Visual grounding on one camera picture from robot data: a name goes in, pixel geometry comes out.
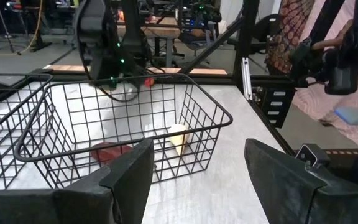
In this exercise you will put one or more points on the person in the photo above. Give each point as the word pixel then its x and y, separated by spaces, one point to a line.
pixel 331 42

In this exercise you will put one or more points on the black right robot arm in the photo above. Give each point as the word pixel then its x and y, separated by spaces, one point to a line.
pixel 104 31

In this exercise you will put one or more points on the wooden work table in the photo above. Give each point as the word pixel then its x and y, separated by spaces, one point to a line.
pixel 157 29

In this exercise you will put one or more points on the black tripod stand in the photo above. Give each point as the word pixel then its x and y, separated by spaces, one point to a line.
pixel 6 28

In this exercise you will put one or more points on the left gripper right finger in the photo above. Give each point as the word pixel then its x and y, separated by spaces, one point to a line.
pixel 291 193

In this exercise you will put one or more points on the black office chair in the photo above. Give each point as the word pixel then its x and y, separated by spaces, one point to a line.
pixel 197 40

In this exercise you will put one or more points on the blue padded seat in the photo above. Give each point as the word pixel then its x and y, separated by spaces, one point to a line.
pixel 357 115

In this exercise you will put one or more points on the dark red eggplant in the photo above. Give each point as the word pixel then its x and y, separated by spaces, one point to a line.
pixel 109 152

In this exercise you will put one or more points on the black drawer cabinet white labels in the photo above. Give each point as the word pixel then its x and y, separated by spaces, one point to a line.
pixel 275 105

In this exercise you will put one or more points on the white garlic bulb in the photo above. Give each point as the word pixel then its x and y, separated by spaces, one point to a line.
pixel 179 138

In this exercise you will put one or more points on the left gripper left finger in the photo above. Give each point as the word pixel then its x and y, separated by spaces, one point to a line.
pixel 73 205

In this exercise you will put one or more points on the small table-level camera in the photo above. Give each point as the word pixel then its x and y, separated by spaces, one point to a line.
pixel 308 154

